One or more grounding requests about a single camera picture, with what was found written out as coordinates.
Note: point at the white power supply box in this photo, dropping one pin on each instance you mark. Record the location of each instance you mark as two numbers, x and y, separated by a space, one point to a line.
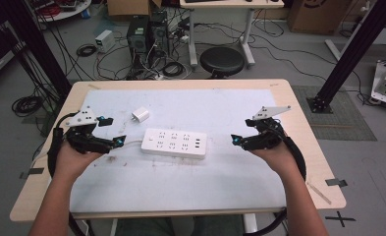
104 41

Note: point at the grey floor mat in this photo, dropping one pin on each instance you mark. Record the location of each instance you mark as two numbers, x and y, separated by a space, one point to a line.
341 121

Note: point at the black round stool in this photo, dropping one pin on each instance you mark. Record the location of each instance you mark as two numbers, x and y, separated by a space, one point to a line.
222 60

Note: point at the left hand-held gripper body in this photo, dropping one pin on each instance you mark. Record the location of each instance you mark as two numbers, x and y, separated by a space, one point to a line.
82 141

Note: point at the white charger plug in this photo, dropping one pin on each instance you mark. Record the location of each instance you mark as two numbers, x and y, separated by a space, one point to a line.
140 114

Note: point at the large cardboard box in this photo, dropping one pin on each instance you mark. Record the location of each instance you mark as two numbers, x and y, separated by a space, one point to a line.
318 16

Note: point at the round white table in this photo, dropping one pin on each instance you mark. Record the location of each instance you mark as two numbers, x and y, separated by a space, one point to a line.
63 10

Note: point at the thin wooden stick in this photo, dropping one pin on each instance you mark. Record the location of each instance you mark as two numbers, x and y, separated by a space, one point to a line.
319 193

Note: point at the person's right hand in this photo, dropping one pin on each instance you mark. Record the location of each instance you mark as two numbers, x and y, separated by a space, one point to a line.
279 157

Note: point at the person's legs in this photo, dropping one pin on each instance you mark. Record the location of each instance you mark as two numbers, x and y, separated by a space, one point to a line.
180 226

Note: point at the black tape cross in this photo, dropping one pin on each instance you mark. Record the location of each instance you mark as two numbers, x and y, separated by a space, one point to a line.
340 219

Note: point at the white table leg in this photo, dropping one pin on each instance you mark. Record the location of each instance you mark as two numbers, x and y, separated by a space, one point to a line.
250 223

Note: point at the white power strip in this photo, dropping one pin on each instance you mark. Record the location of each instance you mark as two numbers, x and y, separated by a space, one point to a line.
174 143

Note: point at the person's left hand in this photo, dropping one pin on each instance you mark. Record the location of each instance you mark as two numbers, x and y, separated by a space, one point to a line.
71 160

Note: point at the black computer tower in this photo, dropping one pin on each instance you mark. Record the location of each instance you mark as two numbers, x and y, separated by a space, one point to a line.
159 32
138 37

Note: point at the white table mat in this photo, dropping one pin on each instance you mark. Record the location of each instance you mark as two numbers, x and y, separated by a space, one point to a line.
180 183

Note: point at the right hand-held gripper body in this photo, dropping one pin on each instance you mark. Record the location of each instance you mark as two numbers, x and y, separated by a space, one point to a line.
265 136

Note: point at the black tape strip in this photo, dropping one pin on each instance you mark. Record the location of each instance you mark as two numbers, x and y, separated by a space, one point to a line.
31 172
336 182

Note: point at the white desk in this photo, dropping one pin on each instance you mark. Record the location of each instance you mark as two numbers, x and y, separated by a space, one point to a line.
233 4

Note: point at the black aluminium post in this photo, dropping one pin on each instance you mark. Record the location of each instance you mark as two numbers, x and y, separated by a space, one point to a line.
354 55
36 46

